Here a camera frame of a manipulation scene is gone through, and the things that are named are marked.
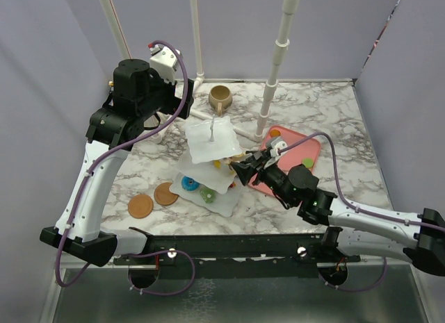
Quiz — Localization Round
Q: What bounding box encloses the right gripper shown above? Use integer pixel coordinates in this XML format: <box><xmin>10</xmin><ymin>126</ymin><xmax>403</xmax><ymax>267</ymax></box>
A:
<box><xmin>231</xmin><ymin>149</ymin><xmax>296</xmax><ymax>207</ymax></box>

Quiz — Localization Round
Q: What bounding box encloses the yellow sponge cake slice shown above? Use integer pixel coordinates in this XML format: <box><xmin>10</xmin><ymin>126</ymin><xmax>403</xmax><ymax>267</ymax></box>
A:
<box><xmin>213</xmin><ymin>160</ymin><xmax>224</xmax><ymax>169</ymax></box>

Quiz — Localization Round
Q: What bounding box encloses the white tiered serving stand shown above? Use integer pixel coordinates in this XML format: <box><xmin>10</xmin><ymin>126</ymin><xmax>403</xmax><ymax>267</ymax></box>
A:
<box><xmin>170</xmin><ymin>116</ymin><xmax>243</xmax><ymax>217</ymax></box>

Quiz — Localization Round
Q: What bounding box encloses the green round pastry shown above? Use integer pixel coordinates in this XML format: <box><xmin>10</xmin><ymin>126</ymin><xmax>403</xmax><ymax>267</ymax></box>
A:
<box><xmin>301</xmin><ymin>158</ymin><xmax>314</xmax><ymax>169</ymax></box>

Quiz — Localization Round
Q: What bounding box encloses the pink serving tray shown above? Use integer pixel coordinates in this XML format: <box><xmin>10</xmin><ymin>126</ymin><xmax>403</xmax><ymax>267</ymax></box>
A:
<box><xmin>246</xmin><ymin>124</ymin><xmax>323</xmax><ymax>195</ymax></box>

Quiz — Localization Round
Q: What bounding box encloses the blue frosted donut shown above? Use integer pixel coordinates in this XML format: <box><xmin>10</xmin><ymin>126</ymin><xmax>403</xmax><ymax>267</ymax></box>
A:
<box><xmin>181</xmin><ymin>176</ymin><xmax>200</xmax><ymax>192</ymax></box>

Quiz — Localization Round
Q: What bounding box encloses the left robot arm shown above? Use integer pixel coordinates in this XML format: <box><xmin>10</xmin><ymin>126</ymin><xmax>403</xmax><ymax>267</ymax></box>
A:
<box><xmin>40</xmin><ymin>59</ymin><xmax>193</xmax><ymax>267</ymax></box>

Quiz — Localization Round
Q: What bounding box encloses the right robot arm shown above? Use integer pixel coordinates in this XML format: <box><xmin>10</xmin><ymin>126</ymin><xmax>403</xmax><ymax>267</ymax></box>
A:
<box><xmin>230</xmin><ymin>150</ymin><xmax>444</xmax><ymax>276</ymax></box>

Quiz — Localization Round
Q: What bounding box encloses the orange cookie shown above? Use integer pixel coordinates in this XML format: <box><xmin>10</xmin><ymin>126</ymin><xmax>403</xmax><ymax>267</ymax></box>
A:
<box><xmin>270</xmin><ymin>129</ymin><xmax>281</xmax><ymax>138</ymax></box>

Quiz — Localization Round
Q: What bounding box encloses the beige ceramic cup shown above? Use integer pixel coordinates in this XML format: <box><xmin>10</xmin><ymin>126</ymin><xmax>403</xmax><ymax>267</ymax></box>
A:
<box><xmin>208</xmin><ymin>85</ymin><xmax>233</xmax><ymax>117</ymax></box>

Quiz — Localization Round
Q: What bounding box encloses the wooden coaster near stand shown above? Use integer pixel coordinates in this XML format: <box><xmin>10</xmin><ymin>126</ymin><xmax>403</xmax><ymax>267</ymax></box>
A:
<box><xmin>154</xmin><ymin>182</ymin><xmax>179</xmax><ymax>206</ymax></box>

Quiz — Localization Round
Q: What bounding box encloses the wooden coaster near edge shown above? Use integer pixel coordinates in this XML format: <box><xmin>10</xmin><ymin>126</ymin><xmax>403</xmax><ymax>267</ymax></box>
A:
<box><xmin>128</xmin><ymin>194</ymin><xmax>154</xmax><ymax>219</ymax></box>

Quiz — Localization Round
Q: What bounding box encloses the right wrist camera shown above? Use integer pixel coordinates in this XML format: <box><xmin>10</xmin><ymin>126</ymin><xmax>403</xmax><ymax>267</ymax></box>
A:
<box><xmin>266</xmin><ymin>136</ymin><xmax>287</xmax><ymax>158</ymax></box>

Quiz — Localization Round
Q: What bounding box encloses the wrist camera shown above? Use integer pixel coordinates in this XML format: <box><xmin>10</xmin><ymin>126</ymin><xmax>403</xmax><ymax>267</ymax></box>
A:
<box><xmin>148</xmin><ymin>43</ymin><xmax>179</xmax><ymax>85</ymax></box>
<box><xmin>266</xmin><ymin>136</ymin><xmax>287</xmax><ymax>158</ymax></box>

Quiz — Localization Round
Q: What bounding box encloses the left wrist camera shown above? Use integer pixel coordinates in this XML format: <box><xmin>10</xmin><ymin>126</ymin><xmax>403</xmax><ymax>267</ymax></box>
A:
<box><xmin>148</xmin><ymin>43</ymin><xmax>179</xmax><ymax>85</ymax></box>

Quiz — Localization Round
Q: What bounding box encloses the white pvc frame middle pole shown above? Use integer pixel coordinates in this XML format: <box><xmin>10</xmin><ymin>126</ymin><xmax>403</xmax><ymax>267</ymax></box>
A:
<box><xmin>190</xmin><ymin>0</ymin><xmax>249</xmax><ymax>137</ymax></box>

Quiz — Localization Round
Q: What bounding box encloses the white pvc frame pole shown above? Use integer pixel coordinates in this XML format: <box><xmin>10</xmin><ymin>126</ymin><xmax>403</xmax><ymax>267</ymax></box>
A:
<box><xmin>253</xmin><ymin>0</ymin><xmax>300</xmax><ymax>142</ymax></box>
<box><xmin>190</xmin><ymin>0</ymin><xmax>249</xmax><ymax>137</ymax></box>
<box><xmin>99</xmin><ymin>0</ymin><xmax>132</xmax><ymax>59</ymax></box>

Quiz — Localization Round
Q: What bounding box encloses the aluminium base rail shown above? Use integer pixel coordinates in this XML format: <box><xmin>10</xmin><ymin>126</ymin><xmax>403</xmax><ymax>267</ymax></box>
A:
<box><xmin>54</xmin><ymin>238</ymin><xmax>423</xmax><ymax>270</ymax></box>

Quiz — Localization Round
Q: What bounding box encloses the white pvc frame left pole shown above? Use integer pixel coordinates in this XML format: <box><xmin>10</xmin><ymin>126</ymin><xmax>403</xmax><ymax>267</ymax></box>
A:
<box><xmin>99</xmin><ymin>0</ymin><xmax>132</xmax><ymax>59</ymax></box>

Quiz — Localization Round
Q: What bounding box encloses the white pvc frame right pole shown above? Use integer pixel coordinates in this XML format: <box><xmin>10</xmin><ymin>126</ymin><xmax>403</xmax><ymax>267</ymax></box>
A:
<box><xmin>253</xmin><ymin>0</ymin><xmax>300</xmax><ymax>142</ymax></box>

